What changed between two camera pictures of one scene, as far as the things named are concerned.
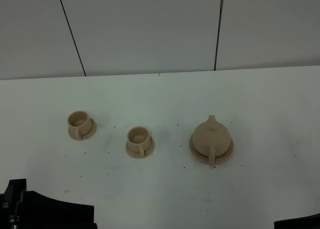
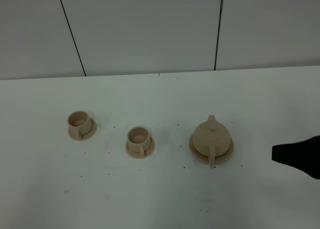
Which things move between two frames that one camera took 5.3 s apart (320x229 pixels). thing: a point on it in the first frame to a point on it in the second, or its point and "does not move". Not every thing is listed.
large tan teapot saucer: [205, 158] does not move
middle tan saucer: [137, 155] does not move
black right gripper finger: [310, 222] to [305, 155]
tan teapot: [211, 139] does not move
